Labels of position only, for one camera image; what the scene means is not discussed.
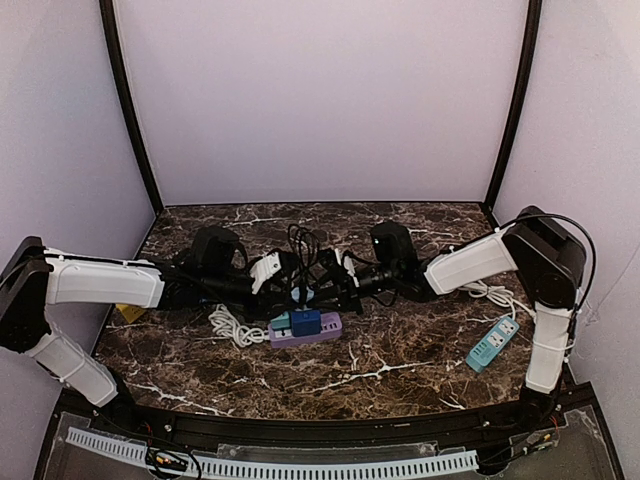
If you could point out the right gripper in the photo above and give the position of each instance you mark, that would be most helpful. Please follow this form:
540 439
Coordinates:
343 285

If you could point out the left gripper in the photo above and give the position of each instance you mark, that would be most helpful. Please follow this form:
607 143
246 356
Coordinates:
275 291

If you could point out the purple power strip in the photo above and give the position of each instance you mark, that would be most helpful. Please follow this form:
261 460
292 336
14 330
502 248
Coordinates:
227 327

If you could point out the teal charger plug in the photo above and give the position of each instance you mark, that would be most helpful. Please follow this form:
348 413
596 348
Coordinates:
281 325

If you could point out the dark blue cube socket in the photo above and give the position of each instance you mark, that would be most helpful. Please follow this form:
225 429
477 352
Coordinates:
306 323

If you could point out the light blue charger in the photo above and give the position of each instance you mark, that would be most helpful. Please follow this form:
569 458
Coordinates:
296 295

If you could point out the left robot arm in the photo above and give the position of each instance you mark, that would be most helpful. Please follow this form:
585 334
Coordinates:
39 284

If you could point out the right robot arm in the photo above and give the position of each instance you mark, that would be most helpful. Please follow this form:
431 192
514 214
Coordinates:
556 270

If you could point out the yellow cube socket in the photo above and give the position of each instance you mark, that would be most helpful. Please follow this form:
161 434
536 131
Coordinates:
130 313

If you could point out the teal power strip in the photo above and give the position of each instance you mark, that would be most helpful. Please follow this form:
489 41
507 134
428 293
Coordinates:
503 329

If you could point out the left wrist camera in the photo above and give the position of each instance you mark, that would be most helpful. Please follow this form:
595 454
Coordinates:
213 249

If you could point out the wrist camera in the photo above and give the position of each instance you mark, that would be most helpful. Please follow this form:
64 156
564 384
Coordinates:
392 244
213 249

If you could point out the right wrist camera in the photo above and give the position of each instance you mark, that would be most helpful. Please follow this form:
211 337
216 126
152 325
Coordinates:
392 244

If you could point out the white slotted cable duct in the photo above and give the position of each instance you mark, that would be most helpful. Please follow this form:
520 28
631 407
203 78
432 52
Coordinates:
243 462

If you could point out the left black frame post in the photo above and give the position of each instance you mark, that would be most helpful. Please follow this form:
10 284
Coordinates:
119 74

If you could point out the black frame post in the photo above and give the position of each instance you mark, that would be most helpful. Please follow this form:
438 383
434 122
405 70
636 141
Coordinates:
119 74
525 63

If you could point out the right black frame post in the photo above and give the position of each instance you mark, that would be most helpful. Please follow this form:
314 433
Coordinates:
525 63

